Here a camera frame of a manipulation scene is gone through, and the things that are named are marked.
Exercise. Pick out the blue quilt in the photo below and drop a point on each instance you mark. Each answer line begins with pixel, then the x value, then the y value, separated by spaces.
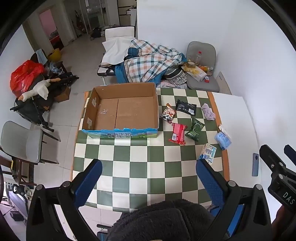
pixel 121 73

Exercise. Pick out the white chair cushion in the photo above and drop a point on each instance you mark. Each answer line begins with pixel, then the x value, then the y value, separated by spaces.
pixel 119 32

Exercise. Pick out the empty grey padded chair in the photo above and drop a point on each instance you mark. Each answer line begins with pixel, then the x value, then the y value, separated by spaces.
pixel 22 141

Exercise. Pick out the small red box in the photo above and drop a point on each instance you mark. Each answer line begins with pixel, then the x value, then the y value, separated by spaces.
pixel 207 80

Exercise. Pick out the tape roll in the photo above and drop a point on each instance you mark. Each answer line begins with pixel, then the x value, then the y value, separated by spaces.
pixel 191 64

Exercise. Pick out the green snack packet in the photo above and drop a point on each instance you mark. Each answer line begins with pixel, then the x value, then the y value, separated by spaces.
pixel 195 129

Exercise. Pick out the blue-grey phone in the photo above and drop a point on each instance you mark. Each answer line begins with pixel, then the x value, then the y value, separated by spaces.
pixel 255 164

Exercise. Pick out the clear plastic bottle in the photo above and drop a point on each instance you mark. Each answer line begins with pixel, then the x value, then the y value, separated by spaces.
pixel 198 58

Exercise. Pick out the blue and white carton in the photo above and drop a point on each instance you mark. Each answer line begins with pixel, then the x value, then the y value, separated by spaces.
pixel 208 153

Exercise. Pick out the blue tissue pack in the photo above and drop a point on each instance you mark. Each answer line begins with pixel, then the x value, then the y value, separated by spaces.
pixel 223 140

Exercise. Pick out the white goose plush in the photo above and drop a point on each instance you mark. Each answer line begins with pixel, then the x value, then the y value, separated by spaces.
pixel 40 89

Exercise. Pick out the black bag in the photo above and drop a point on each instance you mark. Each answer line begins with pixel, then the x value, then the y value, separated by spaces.
pixel 96 33

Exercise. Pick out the grey padded chair with clutter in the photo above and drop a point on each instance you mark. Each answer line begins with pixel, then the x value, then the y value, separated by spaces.
pixel 203 49

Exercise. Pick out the plaid blanket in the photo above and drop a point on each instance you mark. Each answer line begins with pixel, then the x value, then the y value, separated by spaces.
pixel 148 62

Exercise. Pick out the black snack packet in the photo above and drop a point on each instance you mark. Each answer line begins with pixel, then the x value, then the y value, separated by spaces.
pixel 186 107

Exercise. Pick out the black white patterned cloth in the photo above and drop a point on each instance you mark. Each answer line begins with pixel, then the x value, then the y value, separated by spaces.
pixel 177 76

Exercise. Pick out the red snack packet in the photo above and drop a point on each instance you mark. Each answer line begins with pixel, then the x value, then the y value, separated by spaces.
pixel 178 134

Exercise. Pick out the orange snack packet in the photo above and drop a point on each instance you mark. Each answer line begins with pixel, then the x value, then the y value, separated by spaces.
pixel 204 68

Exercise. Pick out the red plastic bag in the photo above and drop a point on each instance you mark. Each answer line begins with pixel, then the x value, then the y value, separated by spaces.
pixel 25 74

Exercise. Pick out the panda print snack packet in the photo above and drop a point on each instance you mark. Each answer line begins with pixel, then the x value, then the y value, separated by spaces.
pixel 168 113

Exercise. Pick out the dark fleece clothing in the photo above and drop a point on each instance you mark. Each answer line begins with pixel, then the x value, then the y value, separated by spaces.
pixel 161 222

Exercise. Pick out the small brown cardboard box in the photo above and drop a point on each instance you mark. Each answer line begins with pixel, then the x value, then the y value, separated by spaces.
pixel 63 95

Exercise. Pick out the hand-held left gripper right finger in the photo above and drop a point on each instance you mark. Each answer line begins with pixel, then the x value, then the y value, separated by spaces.
pixel 209 182

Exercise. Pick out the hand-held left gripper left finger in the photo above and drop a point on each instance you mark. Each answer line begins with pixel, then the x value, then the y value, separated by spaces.
pixel 89 180

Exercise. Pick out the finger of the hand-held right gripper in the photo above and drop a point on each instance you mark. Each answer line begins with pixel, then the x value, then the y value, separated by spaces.
pixel 270 157
pixel 291 151

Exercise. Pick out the white and yellow snack bag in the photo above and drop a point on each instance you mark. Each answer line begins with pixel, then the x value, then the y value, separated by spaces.
pixel 195 73

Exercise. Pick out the yellow bucket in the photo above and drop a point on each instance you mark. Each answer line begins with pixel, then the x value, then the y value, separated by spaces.
pixel 55 55

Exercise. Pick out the green checkered tablecloth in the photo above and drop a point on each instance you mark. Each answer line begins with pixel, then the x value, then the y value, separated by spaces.
pixel 138 162

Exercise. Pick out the pink cloth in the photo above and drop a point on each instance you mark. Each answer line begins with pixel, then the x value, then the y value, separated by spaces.
pixel 171 85
pixel 208 112

